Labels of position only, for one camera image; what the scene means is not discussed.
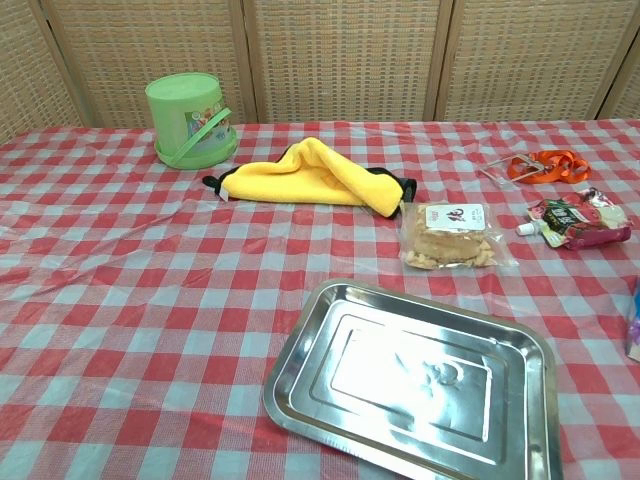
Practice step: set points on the stainless steel tray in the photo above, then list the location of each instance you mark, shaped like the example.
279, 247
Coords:
415, 380

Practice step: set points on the woven folding screen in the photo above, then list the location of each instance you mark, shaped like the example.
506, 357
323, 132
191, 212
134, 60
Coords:
345, 60

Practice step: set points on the blue purple package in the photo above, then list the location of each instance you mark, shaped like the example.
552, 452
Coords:
634, 330

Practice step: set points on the red white checkered tablecloth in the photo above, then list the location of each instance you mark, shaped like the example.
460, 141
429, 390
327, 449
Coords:
140, 300

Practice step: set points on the yellow microfibre cloth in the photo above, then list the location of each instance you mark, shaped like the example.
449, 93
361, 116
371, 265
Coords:
305, 176

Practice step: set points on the red spouted drink pouch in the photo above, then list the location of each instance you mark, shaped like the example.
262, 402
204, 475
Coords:
580, 220

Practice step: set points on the clear plastic bag of food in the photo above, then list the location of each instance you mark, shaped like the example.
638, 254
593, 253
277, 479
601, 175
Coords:
450, 241

